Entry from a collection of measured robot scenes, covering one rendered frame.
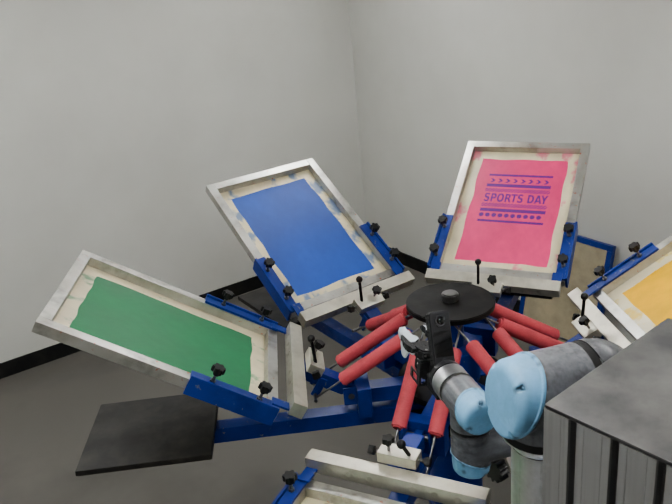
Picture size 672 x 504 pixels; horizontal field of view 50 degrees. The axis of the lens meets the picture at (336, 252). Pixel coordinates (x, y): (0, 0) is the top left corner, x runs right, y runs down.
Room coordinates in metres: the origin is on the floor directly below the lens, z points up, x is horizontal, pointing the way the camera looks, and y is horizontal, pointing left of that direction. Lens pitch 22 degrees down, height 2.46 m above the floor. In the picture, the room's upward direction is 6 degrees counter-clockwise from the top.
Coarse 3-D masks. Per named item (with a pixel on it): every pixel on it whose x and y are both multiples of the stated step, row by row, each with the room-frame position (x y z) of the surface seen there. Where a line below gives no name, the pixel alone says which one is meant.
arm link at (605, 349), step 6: (588, 342) 0.93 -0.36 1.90; (594, 342) 0.93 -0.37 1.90; (600, 342) 0.93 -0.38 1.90; (606, 342) 0.94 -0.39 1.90; (612, 342) 0.95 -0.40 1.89; (594, 348) 0.92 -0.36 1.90; (600, 348) 0.92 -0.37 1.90; (606, 348) 0.92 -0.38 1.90; (612, 348) 0.92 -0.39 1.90; (618, 348) 0.93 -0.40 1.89; (600, 354) 0.91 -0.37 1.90; (606, 354) 0.91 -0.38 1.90; (612, 354) 0.91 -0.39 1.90; (606, 360) 0.90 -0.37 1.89
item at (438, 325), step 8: (432, 312) 1.34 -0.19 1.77; (440, 312) 1.34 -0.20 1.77; (432, 320) 1.33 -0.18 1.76; (440, 320) 1.32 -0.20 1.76; (448, 320) 1.33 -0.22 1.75; (432, 328) 1.32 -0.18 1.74; (440, 328) 1.32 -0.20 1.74; (448, 328) 1.32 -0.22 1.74; (432, 336) 1.31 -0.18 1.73; (440, 336) 1.31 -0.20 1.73; (448, 336) 1.32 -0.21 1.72; (432, 344) 1.30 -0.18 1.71; (440, 344) 1.30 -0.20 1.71; (448, 344) 1.31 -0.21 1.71; (432, 352) 1.30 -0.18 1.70; (440, 352) 1.30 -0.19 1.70; (448, 352) 1.30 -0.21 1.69; (432, 360) 1.30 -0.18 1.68; (440, 360) 1.29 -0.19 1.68
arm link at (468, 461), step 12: (456, 432) 1.15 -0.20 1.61; (492, 432) 1.16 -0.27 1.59; (456, 444) 1.15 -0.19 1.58; (468, 444) 1.13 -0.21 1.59; (480, 444) 1.13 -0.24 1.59; (492, 444) 1.14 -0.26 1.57; (504, 444) 1.15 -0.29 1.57; (456, 456) 1.15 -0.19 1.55; (468, 456) 1.13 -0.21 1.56; (480, 456) 1.13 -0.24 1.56; (492, 456) 1.14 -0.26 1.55; (504, 456) 1.15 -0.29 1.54; (456, 468) 1.15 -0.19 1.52; (468, 468) 1.13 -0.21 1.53; (480, 468) 1.13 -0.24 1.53
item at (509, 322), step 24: (504, 312) 2.34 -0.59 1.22; (384, 336) 2.31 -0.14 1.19; (504, 336) 2.14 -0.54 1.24; (528, 336) 2.21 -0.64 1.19; (552, 336) 2.34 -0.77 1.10; (336, 360) 2.32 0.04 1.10; (360, 360) 2.21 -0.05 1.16; (408, 360) 2.13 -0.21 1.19; (456, 360) 2.07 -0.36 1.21; (480, 360) 2.05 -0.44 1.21; (336, 384) 2.20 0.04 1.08; (408, 384) 2.05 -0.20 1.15; (408, 408) 1.99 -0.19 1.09; (432, 432) 1.90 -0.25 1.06
